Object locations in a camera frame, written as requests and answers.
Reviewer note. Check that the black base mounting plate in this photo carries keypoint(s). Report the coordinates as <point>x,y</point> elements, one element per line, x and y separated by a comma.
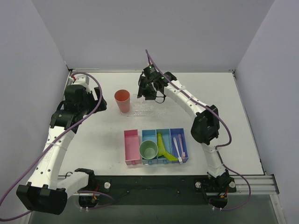
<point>156,190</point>

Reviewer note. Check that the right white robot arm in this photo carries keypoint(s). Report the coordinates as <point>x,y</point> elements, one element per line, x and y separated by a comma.
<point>206,121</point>

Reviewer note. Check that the pink storage bin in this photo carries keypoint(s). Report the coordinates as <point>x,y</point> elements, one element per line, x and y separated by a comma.
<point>131,141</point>

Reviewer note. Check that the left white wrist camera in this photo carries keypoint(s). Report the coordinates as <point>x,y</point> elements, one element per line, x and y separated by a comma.
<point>82,80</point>

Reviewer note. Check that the purple-blue storage bin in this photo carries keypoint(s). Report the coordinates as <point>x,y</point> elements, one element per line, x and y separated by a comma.
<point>178,143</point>

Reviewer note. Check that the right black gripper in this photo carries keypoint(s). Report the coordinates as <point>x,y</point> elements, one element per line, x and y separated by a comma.
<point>146,91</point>

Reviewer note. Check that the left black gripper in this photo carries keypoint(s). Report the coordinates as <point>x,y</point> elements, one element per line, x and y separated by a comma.
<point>98,100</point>

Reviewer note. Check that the orange plastic cup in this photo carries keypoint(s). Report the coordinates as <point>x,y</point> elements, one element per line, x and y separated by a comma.
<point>122,98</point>

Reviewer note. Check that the clear textured plastic box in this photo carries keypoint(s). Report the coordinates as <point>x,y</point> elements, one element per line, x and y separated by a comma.
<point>144,106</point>

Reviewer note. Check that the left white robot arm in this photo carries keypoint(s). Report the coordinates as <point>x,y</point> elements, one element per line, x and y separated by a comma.
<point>43,192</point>

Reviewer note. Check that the light blue bin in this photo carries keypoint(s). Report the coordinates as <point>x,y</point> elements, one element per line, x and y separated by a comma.
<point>166,135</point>
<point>149,135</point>

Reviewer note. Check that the light blue bin left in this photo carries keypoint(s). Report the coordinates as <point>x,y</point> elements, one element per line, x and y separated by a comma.
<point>149,135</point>

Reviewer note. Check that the white toothbrush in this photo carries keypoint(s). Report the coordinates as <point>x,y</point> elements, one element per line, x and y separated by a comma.
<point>176,147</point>

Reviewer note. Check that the yellow-green toothpaste tube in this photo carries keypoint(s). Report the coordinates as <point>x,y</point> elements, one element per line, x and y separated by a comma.
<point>160,144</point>
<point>168,156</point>

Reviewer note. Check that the green plastic cup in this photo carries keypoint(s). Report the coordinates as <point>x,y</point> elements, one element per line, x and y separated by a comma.
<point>148,150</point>

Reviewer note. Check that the pink toothbrush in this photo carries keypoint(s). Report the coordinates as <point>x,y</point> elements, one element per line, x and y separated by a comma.
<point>181,146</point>

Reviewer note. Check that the clear textured oval tray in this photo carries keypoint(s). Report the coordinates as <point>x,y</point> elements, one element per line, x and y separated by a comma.
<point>149,109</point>

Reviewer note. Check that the light blue bin middle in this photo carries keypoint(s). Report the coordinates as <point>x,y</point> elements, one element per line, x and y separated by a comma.
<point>166,135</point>

